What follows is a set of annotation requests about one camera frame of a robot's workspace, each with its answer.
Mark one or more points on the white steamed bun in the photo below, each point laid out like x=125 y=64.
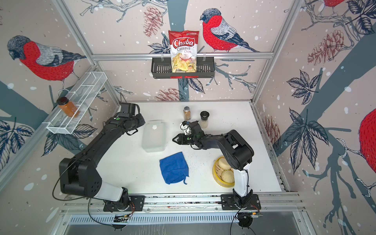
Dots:
x=228 y=176
x=222 y=163

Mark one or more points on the orange sauce bottle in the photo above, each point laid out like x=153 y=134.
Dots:
x=68 y=107

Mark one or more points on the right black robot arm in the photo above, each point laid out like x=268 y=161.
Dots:
x=236 y=151

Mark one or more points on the black cap salt shaker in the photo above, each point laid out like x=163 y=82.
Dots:
x=204 y=115

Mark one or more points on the clear plastic lunch box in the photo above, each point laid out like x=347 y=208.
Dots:
x=154 y=136

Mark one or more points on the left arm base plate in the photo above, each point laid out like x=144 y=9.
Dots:
x=138 y=203

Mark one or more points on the red cassava chips bag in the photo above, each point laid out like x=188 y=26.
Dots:
x=183 y=50

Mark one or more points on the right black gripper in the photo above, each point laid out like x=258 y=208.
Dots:
x=180 y=139

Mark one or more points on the lower white steamed bun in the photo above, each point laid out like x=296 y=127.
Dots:
x=228 y=176

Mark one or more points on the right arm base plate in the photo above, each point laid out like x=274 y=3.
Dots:
x=227 y=202

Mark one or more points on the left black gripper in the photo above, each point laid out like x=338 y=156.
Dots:
x=139 y=116

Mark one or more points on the blue cloth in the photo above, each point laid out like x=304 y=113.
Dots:
x=174 y=169

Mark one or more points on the aluminium front rail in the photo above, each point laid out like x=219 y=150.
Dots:
x=203 y=202

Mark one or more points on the upper white steamed bun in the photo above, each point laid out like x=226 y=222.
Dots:
x=222 y=163

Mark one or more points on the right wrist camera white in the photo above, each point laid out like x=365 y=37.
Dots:
x=185 y=127

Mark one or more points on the brown spice jar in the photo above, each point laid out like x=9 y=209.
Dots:
x=187 y=113

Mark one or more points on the black wall basket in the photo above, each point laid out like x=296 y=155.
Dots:
x=162 y=69

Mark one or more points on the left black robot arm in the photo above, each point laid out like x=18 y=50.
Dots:
x=79 y=175

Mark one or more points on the white wire mesh shelf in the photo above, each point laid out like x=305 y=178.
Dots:
x=82 y=98

